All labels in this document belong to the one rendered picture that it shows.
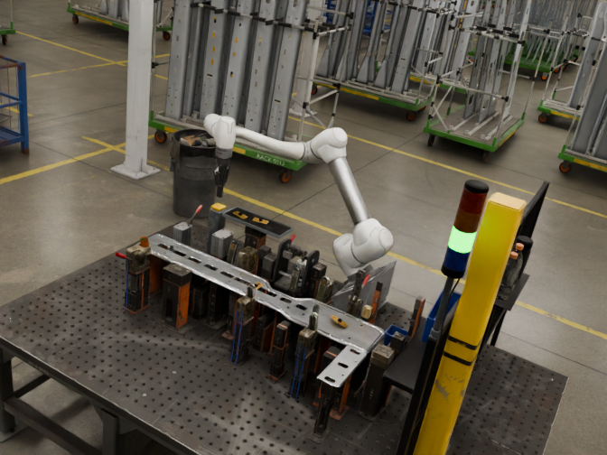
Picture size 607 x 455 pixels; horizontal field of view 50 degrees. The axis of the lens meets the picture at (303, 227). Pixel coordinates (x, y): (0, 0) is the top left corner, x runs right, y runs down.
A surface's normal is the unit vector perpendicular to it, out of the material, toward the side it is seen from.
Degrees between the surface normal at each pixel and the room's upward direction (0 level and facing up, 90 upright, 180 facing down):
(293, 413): 0
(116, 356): 0
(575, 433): 0
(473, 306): 87
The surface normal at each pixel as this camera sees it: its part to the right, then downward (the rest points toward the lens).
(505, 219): -0.49, 0.32
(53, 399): 0.14, -0.89
